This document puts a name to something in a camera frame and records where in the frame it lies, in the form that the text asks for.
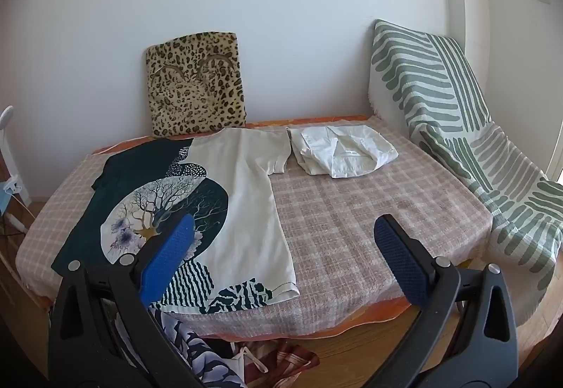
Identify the leopard print cushion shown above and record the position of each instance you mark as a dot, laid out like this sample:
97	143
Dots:
198	84

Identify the green striped white pillow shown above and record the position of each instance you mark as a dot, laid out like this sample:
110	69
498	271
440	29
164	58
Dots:
431	84

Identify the blue and white patterned cloth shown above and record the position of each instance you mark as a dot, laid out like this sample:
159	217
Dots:
193	348

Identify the orange floral sheet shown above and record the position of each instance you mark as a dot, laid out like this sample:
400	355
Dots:
374	313

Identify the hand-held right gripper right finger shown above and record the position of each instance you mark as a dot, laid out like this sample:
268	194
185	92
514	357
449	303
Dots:
400	260

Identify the pink checked blanket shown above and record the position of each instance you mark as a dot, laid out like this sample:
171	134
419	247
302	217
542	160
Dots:
352	229

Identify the red striped cloth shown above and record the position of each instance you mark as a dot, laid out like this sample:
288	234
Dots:
290	364

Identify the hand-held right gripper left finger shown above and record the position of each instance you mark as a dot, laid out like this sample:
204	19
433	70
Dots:
169	256

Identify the teal and cream printed T-shirt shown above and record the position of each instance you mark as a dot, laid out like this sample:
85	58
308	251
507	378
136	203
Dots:
246	194

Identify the white folded garment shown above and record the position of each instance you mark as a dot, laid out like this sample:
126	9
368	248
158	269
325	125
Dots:
347	150

